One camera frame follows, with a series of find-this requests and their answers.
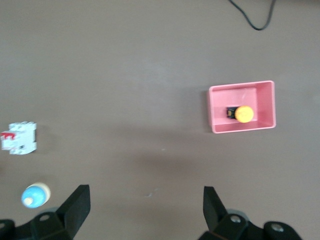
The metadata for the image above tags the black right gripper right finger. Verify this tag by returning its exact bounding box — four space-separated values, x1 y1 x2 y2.
198 185 304 240

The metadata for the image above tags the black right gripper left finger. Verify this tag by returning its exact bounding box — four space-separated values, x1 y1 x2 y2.
0 184 91 240

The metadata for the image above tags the yellow mushroom push button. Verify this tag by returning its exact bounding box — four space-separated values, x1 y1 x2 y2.
225 105 255 124

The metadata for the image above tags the blue and cream knob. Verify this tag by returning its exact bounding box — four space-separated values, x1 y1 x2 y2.
20 182 52 209

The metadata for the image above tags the pink plastic box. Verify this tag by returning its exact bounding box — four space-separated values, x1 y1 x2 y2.
208 79 277 135

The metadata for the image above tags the white circuit breaker red switch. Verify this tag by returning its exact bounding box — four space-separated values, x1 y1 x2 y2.
0 121 38 156

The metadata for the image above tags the black cable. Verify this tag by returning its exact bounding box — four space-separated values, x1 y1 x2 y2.
227 0 277 32

